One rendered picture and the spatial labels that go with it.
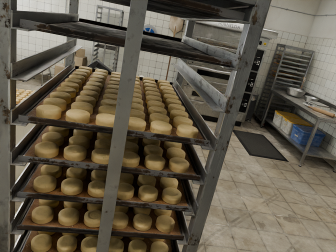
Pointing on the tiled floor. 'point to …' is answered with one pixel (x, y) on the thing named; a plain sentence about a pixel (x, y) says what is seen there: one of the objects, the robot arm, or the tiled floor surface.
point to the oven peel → (176, 24)
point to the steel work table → (297, 102)
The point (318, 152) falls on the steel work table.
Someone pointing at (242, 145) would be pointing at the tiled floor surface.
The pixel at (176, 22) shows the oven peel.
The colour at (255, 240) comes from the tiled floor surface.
